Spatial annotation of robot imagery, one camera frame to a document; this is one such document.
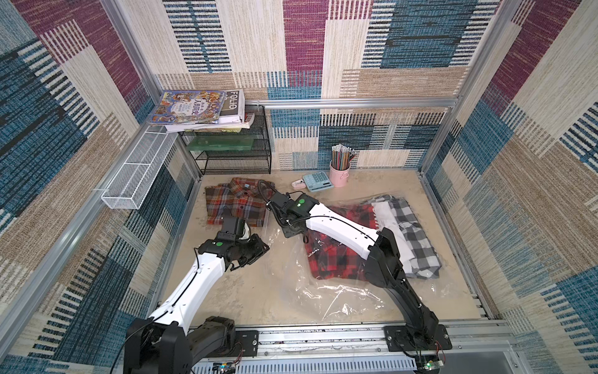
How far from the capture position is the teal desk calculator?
1138 mm

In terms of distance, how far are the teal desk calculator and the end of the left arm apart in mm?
459

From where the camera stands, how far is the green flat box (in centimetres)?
95
